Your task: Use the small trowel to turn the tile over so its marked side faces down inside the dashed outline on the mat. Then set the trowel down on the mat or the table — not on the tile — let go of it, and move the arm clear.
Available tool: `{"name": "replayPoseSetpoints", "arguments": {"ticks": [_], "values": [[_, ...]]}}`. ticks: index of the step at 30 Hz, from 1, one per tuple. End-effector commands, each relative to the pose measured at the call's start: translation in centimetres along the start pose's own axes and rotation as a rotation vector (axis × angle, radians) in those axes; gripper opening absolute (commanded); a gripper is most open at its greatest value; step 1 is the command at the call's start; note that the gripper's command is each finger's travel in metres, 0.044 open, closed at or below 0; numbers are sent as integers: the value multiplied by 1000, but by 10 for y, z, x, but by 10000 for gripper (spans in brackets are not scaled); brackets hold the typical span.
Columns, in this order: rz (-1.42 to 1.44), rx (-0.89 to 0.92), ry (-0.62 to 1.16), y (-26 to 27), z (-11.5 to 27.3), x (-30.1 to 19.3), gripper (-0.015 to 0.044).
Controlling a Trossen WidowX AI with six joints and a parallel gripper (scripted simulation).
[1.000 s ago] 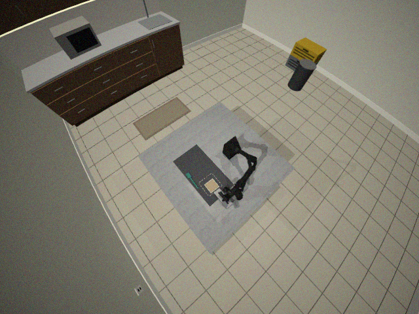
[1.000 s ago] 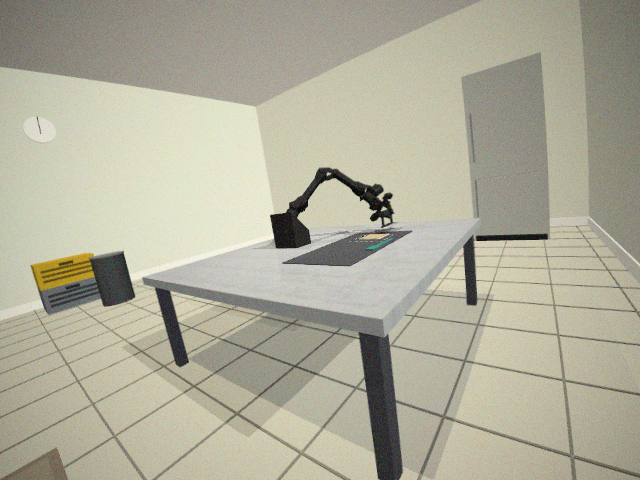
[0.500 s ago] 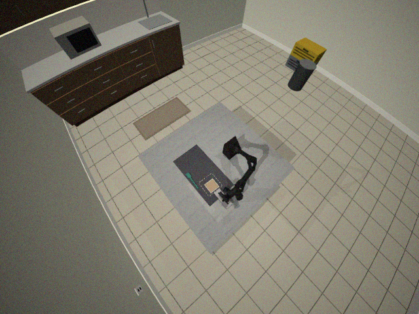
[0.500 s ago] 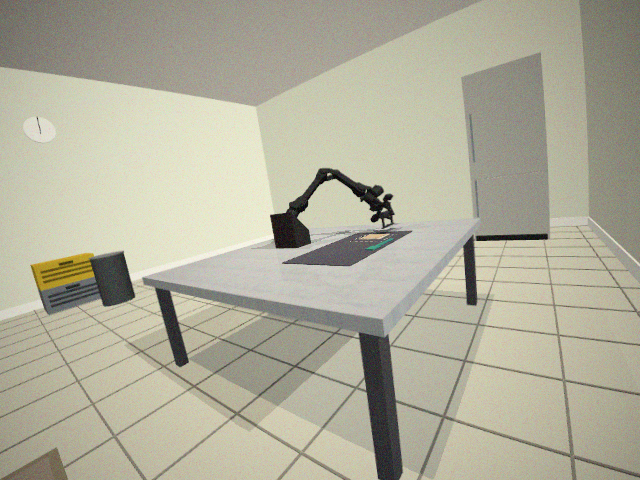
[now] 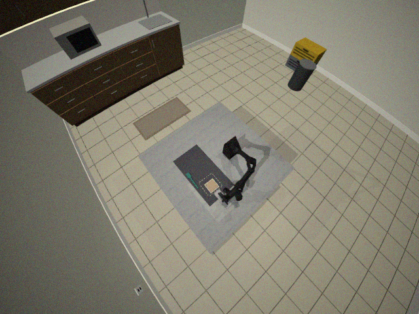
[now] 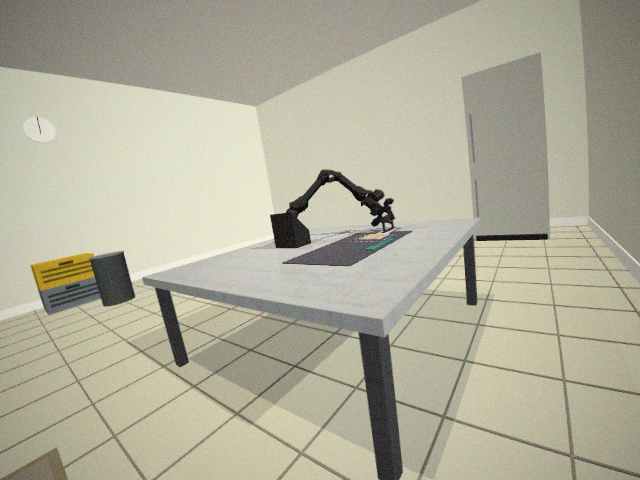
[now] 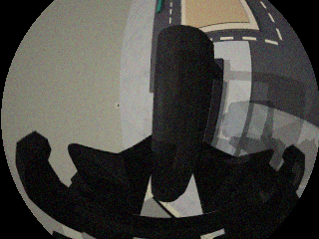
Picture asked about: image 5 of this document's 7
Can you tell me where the dark grey flat mat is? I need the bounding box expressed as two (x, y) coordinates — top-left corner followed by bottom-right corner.
(173, 145), (234, 206)

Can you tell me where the beige square tile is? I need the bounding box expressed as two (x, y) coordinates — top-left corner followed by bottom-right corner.
(204, 179), (219, 193)

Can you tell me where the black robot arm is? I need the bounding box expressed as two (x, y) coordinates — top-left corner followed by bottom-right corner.
(223, 142), (256, 201)

